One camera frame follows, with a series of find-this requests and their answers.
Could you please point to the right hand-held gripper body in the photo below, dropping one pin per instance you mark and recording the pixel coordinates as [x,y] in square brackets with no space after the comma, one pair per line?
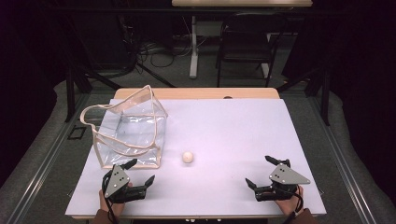
[286,177]

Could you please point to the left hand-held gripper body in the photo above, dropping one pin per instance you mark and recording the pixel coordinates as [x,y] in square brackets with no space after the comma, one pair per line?
[116,182]

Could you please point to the transparent bag with beige trim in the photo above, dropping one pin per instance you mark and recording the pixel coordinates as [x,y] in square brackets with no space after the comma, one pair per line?
[134,130]

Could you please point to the cream white ball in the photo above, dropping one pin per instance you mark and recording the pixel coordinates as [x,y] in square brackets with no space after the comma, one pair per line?
[188,157]

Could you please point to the person's left hand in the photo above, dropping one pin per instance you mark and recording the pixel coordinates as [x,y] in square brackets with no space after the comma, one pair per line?
[116,208]

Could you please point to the person's right hand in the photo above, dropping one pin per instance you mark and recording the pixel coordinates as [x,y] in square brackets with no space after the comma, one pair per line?
[291,205]

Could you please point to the white table mat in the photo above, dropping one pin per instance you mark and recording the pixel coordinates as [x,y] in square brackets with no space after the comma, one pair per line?
[233,140]

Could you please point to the black metal stand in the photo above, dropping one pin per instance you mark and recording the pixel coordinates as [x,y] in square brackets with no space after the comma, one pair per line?
[70,99]
[325,102]

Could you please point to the wooden table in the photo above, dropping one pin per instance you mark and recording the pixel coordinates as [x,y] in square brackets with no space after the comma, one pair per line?
[199,93]

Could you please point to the black chair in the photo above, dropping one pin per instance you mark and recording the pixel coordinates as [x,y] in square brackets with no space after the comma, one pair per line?
[246,51]

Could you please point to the dark curtain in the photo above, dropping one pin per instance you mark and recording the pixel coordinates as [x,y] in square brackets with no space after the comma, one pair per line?
[367,77]
[21,77]

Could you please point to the light desk with white legs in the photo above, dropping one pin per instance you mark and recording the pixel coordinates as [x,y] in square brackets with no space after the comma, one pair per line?
[243,3]

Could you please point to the grey metal floor rail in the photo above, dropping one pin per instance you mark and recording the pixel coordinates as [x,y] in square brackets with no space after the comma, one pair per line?
[46,161]
[342,161]

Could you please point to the black square floor bracket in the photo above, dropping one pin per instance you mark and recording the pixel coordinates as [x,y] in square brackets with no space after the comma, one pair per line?
[74,138]

